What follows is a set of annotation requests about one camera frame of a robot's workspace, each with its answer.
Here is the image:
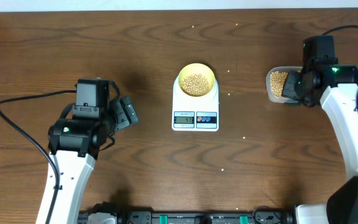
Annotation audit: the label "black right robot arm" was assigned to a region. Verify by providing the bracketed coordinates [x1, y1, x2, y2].
[282, 35, 358, 223]

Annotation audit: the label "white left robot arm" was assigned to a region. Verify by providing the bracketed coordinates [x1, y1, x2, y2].
[36, 96, 139, 223]

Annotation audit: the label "white kitchen scale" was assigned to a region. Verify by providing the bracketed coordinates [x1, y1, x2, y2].
[172, 76, 219, 132]

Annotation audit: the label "soybeans in yellow bowl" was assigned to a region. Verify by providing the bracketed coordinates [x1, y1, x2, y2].
[181, 73, 211, 96]

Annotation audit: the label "yellow bowl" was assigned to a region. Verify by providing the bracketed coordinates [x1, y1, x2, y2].
[178, 63, 216, 95]

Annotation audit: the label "green tape label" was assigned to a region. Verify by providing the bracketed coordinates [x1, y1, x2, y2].
[284, 102, 300, 106]

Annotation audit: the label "pile of soybeans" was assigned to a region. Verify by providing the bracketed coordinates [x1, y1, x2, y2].
[270, 71, 288, 97]

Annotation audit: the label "clear plastic container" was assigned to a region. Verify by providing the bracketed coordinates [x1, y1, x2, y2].
[266, 66, 301, 103]

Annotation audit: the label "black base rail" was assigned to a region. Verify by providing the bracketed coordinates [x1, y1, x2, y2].
[76, 202, 296, 224]

